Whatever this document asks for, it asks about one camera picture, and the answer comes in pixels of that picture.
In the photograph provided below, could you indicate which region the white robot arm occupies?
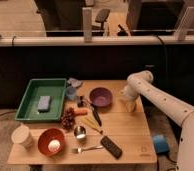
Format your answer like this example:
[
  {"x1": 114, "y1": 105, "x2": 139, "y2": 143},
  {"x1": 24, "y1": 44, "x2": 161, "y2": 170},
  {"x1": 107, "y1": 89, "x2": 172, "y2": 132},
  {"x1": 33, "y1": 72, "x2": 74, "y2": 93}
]
[{"x1": 121, "y1": 70, "x2": 194, "y2": 171}]

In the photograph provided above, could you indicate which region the small metal cup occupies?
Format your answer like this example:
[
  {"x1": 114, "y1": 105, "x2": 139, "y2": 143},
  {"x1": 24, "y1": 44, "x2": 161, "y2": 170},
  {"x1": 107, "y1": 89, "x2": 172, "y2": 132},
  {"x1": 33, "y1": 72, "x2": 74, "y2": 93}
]
[{"x1": 74, "y1": 126, "x2": 86, "y2": 140}]

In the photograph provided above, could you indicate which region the blue plastic cup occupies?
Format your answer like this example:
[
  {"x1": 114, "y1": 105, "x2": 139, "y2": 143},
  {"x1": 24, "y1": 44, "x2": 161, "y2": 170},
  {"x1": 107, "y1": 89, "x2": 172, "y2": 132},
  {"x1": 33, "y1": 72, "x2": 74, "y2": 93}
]
[{"x1": 66, "y1": 86, "x2": 77, "y2": 100}]

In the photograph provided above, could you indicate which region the white paper cup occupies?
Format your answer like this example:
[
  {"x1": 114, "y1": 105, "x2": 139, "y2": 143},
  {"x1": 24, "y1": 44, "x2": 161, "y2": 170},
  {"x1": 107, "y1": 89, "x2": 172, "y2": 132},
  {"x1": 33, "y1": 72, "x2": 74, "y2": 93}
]
[{"x1": 11, "y1": 125, "x2": 33, "y2": 148}]

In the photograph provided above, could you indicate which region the purple bowl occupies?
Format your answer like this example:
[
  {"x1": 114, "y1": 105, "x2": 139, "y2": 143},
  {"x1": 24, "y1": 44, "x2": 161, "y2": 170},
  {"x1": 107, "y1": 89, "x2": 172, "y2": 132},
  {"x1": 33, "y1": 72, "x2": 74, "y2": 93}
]
[{"x1": 89, "y1": 87, "x2": 113, "y2": 107}]

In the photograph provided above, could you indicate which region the black marker pen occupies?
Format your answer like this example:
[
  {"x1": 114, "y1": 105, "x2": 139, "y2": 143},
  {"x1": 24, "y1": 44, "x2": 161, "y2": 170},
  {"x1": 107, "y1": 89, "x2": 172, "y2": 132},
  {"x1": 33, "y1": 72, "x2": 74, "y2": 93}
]
[{"x1": 92, "y1": 108, "x2": 102, "y2": 126}]

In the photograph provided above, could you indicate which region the black remote control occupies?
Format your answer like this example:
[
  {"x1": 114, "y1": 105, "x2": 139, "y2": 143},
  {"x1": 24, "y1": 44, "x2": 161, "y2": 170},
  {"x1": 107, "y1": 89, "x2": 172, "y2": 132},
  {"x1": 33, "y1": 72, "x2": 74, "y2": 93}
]
[{"x1": 101, "y1": 136, "x2": 122, "y2": 159}]

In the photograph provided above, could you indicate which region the yellow banana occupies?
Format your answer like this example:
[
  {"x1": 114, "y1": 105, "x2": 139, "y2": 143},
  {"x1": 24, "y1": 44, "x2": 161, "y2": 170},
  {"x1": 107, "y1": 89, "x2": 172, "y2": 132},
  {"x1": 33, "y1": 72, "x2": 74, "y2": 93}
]
[{"x1": 82, "y1": 117, "x2": 103, "y2": 134}]

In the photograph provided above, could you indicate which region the blue device on floor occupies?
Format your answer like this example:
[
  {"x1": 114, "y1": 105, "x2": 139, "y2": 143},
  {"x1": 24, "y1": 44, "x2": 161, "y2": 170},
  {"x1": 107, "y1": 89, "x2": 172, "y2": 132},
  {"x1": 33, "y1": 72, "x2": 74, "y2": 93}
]
[{"x1": 153, "y1": 135, "x2": 170, "y2": 154}]

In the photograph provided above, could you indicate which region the small dark bottle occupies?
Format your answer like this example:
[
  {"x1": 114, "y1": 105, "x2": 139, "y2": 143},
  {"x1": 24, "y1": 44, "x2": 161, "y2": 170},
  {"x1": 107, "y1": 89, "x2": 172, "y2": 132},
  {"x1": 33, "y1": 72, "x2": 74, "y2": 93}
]
[{"x1": 77, "y1": 96, "x2": 85, "y2": 107}]

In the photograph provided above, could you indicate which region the orange carrot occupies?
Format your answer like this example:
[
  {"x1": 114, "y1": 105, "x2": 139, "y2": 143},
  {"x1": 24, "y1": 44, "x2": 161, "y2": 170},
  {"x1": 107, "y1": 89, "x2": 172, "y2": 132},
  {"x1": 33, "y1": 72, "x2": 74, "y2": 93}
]
[{"x1": 74, "y1": 109, "x2": 88, "y2": 116}]

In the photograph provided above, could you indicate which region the bunch of dark grapes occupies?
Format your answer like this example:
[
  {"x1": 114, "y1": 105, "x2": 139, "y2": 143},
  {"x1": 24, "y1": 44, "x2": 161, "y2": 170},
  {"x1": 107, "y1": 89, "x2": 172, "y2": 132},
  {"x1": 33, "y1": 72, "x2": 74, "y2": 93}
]
[{"x1": 61, "y1": 108, "x2": 75, "y2": 130}]

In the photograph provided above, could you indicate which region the silver fork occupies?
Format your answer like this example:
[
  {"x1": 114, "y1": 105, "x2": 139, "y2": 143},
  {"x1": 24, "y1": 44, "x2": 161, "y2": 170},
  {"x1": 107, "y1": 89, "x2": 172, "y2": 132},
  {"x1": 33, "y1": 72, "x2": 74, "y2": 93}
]
[{"x1": 71, "y1": 145, "x2": 104, "y2": 154}]

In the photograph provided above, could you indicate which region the red bowl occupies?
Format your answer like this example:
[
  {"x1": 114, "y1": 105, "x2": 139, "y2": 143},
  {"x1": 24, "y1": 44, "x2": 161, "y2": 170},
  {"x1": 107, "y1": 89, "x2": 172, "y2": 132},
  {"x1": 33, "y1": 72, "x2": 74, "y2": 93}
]
[{"x1": 38, "y1": 128, "x2": 65, "y2": 157}]

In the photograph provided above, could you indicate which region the white egg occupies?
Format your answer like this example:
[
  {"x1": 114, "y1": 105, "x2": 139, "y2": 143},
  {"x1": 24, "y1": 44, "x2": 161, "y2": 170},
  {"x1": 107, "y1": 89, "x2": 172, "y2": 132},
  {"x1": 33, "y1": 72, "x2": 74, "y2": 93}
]
[{"x1": 48, "y1": 140, "x2": 60, "y2": 152}]

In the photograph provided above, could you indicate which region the grey blue sponge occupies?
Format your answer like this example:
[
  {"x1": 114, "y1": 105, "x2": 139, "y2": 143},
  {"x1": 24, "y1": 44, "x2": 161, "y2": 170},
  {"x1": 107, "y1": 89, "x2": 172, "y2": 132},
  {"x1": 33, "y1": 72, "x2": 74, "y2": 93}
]
[{"x1": 38, "y1": 96, "x2": 51, "y2": 112}]

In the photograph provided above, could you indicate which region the black office chair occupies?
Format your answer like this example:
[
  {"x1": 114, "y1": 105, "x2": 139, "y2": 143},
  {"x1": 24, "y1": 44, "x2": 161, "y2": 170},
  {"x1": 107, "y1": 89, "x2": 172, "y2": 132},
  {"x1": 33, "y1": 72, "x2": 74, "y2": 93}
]
[{"x1": 92, "y1": 9, "x2": 110, "y2": 33}]

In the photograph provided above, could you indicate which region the green plastic tray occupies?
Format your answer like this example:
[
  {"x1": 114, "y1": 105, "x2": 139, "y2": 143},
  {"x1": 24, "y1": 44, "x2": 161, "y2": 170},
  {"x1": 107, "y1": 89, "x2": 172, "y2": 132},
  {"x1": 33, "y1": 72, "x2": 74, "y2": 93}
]
[{"x1": 15, "y1": 78, "x2": 67, "y2": 123}]

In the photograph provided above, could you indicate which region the white rail post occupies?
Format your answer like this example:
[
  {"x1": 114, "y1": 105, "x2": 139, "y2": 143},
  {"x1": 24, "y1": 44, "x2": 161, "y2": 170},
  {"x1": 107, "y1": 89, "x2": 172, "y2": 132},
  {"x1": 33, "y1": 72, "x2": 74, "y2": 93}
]
[
  {"x1": 174, "y1": 6, "x2": 194, "y2": 41},
  {"x1": 82, "y1": 7, "x2": 92, "y2": 42}
]

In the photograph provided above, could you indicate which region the white right rail post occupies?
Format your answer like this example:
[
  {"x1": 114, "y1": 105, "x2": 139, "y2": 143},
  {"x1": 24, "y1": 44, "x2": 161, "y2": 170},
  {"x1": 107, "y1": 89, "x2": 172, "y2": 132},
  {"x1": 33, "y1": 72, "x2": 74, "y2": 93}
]
[{"x1": 174, "y1": 6, "x2": 194, "y2": 41}]

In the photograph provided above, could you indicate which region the white horizontal rail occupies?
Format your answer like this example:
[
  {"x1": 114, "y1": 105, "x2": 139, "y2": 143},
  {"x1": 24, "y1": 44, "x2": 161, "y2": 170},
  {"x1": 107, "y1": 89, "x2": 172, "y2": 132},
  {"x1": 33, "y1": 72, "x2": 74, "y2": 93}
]
[{"x1": 0, "y1": 35, "x2": 194, "y2": 47}]

